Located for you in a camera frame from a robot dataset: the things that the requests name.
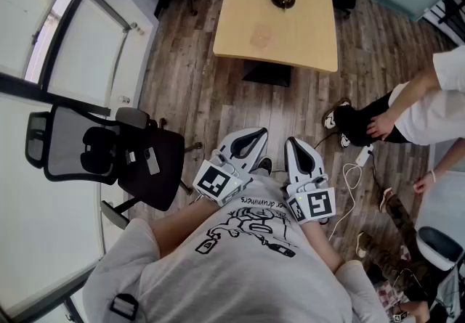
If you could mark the black framed glass window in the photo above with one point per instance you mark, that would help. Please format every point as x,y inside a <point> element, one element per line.
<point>43,42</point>

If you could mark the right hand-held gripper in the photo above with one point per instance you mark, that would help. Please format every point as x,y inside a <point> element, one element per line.
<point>312,202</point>

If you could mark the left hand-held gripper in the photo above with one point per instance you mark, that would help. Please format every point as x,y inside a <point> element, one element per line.
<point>218,183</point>

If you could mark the small silver device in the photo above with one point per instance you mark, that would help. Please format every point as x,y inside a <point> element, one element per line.
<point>130,157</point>

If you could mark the light wooden table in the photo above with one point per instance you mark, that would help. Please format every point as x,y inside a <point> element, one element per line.
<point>305,35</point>

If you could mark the person's white printed t-shirt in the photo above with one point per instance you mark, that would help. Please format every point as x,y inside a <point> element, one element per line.
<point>236,278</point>

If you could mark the grey smartphone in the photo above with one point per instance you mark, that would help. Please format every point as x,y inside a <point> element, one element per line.
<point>151,161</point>

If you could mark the person's right forearm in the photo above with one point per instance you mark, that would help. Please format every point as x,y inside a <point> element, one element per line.
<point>319,241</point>

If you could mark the person's left forearm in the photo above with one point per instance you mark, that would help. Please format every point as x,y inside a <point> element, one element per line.
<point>181,223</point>

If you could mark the white power adapter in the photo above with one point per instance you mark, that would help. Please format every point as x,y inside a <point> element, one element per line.
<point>364,154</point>

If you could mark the black mesh office chair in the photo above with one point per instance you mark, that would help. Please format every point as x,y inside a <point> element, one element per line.
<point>152,176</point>

